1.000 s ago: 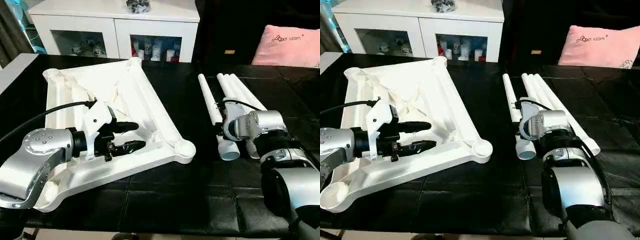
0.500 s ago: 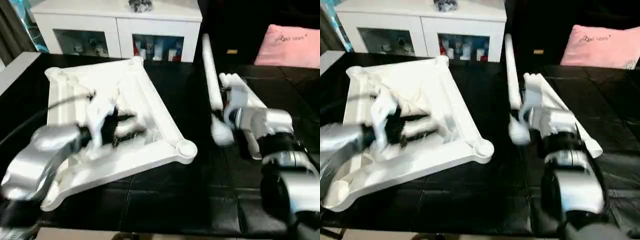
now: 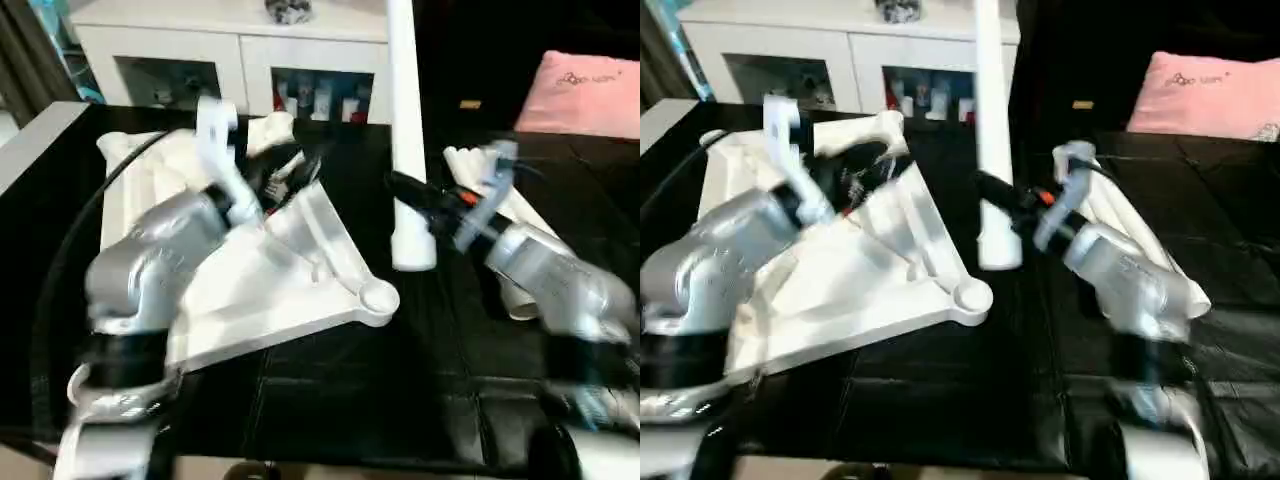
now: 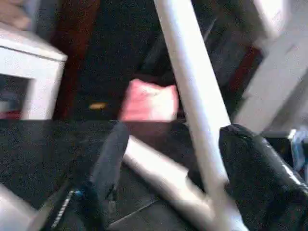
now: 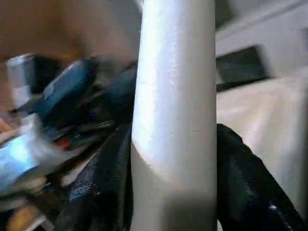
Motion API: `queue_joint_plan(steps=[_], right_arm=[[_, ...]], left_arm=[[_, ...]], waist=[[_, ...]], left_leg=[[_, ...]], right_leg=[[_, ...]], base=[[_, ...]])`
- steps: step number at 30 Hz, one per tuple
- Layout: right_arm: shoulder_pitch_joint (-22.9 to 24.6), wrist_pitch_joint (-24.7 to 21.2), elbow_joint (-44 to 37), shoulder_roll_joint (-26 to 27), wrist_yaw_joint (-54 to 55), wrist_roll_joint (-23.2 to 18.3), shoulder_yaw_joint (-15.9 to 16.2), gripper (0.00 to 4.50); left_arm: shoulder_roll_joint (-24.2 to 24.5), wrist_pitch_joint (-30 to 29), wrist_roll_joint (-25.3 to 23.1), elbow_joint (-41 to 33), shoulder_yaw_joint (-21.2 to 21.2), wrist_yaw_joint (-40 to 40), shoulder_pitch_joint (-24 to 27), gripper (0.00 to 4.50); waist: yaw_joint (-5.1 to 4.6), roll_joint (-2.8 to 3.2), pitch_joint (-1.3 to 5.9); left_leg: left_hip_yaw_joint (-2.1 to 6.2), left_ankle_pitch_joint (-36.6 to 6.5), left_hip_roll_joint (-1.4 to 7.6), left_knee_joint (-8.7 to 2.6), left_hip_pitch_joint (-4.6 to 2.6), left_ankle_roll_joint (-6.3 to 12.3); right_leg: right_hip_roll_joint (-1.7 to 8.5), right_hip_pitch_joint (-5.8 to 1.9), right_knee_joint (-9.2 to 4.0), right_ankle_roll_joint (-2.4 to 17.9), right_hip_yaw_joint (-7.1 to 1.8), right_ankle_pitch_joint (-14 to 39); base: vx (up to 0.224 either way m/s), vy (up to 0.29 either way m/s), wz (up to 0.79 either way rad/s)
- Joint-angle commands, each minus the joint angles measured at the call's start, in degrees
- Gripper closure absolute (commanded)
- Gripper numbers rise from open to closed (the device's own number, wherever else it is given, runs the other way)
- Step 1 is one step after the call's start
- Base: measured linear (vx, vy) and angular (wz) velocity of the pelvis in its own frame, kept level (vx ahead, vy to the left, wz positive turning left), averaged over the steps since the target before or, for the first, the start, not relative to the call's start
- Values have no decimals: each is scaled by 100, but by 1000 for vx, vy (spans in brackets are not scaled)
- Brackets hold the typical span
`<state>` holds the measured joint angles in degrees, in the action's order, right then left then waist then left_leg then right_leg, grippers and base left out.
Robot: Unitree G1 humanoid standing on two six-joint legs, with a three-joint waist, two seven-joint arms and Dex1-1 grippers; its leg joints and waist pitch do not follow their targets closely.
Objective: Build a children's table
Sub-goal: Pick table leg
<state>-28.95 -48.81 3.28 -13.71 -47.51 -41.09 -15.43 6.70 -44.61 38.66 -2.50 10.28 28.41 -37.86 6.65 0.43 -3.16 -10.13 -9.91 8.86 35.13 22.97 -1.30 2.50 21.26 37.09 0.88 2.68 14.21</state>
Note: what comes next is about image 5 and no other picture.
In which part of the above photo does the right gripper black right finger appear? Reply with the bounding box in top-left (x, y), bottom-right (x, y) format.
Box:
top-left (217, 124), bottom-right (308, 231)

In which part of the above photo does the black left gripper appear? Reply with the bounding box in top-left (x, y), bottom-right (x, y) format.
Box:
top-left (91, 65), bottom-right (138, 126)

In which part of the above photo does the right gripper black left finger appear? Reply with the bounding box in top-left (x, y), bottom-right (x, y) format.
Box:
top-left (54, 124), bottom-right (133, 231)

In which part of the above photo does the white plastic table leg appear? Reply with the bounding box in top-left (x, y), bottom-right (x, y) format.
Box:
top-left (129, 0), bottom-right (218, 231)

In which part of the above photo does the white plastic table top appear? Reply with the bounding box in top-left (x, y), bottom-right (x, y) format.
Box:
top-left (216, 66), bottom-right (308, 215)

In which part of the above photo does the white cabinet with glass doors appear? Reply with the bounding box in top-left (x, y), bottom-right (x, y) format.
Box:
top-left (214, 0), bottom-right (308, 93)

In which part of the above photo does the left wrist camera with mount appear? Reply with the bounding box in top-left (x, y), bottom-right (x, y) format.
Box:
top-left (34, 57), bottom-right (102, 127)

